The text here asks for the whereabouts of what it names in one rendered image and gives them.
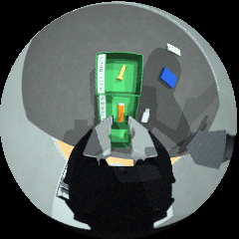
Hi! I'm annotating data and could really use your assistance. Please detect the white usb stick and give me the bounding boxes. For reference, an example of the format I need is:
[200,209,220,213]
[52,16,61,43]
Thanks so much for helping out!
[141,109,149,122]

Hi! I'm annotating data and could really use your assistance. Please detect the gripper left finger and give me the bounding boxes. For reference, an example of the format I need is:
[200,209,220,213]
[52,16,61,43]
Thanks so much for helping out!
[63,115,114,185]

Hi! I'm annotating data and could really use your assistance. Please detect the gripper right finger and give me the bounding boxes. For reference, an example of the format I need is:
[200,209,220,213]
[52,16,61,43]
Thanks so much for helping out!
[126,116,175,184]

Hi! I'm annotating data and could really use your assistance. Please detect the green three-compartment bin tray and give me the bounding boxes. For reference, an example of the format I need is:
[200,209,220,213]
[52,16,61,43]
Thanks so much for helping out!
[96,52,143,148]

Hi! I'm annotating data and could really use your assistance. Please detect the orange aa battery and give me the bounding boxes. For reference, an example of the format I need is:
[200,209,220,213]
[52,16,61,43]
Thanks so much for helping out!
[118,103,124,122]

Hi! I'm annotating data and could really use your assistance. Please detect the yellow bolt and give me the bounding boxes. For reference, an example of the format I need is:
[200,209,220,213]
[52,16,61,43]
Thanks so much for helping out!
[117,65,126,80]

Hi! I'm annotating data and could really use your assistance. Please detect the white domino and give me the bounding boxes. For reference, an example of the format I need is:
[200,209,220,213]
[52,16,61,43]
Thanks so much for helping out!
[166,44,180,56]

